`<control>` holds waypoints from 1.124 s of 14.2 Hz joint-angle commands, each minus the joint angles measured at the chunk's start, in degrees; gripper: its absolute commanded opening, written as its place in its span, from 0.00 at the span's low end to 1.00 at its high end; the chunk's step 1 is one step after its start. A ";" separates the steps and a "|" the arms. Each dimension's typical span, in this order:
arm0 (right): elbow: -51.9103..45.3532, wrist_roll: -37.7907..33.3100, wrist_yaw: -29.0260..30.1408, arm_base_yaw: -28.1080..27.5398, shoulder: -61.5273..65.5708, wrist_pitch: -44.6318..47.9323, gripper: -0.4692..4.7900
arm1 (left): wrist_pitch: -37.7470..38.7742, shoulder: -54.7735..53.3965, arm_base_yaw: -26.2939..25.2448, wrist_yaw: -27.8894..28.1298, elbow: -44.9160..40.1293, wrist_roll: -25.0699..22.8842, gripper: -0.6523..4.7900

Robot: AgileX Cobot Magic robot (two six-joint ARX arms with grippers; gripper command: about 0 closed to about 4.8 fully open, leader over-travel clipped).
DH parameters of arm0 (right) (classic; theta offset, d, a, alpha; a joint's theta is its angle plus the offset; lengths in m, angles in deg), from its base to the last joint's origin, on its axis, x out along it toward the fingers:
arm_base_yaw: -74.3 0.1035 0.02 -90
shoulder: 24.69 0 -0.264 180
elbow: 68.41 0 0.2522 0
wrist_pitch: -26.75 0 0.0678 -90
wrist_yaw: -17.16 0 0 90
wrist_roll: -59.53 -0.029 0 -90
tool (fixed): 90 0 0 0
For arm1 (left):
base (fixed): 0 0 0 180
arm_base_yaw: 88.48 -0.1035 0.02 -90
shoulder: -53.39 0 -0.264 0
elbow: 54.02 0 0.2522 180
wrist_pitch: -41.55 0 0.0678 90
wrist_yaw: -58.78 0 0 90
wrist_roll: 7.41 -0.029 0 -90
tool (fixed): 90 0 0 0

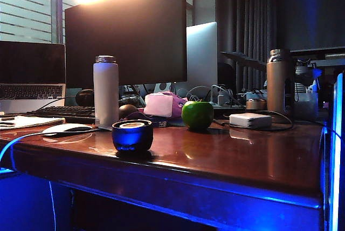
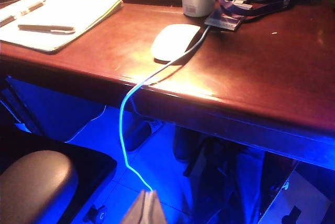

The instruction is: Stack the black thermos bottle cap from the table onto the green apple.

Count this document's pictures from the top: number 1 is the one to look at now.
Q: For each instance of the black thermos bottle cap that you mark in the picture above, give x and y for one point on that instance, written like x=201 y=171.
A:
x=132 y=136

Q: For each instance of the green apple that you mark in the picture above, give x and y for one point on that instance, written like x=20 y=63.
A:
x=197 y=115

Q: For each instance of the white thermos bottle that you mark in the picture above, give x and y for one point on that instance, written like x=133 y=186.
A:
x=106 y=93

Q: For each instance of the bronze bottle cap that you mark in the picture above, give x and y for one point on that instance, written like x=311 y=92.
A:
x=256 y=104

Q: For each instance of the bronze metal thermos bottle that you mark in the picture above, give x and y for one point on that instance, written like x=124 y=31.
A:
x=277 y=85

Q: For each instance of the brown round object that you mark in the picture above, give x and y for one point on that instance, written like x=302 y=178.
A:
x=126 y=110

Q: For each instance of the silver flat display panel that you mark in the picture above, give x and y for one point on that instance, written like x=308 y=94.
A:
x=202 y=53

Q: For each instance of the clear badge card holder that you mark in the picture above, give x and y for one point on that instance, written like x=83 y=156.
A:
x=106 y=128

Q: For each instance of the large black monitor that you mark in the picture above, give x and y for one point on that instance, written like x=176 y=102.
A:
x=126 y=39

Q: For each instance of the white power adapter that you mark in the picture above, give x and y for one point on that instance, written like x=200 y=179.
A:
x=250 y=119

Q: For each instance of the black slanted panel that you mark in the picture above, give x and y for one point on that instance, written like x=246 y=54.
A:
x=242 y=59

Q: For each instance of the black round object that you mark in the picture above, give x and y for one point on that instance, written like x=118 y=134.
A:
x=85 y=97

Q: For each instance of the black keyboard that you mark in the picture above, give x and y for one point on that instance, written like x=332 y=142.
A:
x=67 y=111

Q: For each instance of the white computer mouse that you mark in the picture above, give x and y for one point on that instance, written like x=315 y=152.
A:
x=66 y=128

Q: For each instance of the translucent plastic container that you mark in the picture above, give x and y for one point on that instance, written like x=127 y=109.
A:
x=306 y=105

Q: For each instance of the open silver laptop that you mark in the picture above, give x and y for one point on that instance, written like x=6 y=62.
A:
x=32 y=90

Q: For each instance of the white notebook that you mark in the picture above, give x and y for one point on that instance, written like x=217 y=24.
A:
x=29 y=121

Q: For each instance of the vertical frame post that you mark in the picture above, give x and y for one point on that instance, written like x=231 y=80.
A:
x=337 y=147

